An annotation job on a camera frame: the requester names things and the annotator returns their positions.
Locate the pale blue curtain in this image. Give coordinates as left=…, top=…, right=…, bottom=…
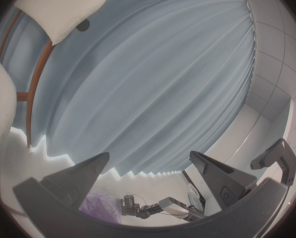
left=0, top=0, right=259, bottom=177

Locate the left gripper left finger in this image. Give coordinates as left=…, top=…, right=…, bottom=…
left=40, top=152, right=110, bottom=211

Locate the black cable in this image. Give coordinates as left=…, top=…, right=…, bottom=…
left=126, top=192, right=146, bottom=206

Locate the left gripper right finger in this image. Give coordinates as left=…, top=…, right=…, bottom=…
left=189, top=151, right=257, bottom=207

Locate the white cushioned wooden chair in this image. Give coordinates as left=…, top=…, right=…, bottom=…
left=0, top=0, right=108, bottom=149

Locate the purple plastic bag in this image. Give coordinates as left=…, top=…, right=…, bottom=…
left=79, top=191, right=122, bottom=224

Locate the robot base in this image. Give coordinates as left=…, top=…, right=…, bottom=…
left=185, top=208, right=209, bottom=223

